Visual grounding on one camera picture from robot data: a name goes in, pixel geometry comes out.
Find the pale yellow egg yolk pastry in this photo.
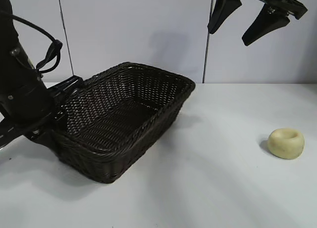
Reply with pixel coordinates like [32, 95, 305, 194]
[267, 127, 305, 160]

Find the dark brown wicker basket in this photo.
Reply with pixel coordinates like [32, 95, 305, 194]
[51, 61, 196, 183]

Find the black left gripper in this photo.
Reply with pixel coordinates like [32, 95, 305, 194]
[0, 75, 84, 152]

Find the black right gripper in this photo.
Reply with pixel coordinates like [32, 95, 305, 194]
[207, 0, 309, 46]

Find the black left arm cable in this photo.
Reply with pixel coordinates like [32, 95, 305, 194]
[0, 11, 63, 74]

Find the thin dark vertical strip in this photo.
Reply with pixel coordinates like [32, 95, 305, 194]
[202, 0, 215, 84]
[56, 0, 75, 77]

